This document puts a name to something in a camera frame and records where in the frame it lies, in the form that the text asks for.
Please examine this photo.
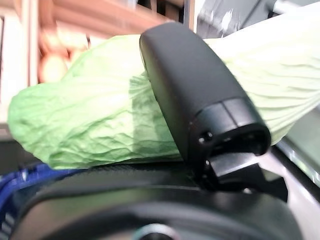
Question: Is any wooden potato crate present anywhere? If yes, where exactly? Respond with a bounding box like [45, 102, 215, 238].
[0, 0, 196, 87]

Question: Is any napa cabbage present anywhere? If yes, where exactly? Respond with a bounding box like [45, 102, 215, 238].
[7, 13, 320, 171]

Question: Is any blue plastic shopping basket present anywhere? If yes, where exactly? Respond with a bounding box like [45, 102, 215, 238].
[0, 161, 78, 240]

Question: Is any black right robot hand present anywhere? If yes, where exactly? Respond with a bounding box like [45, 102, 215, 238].
[9, 21, 308, 240]

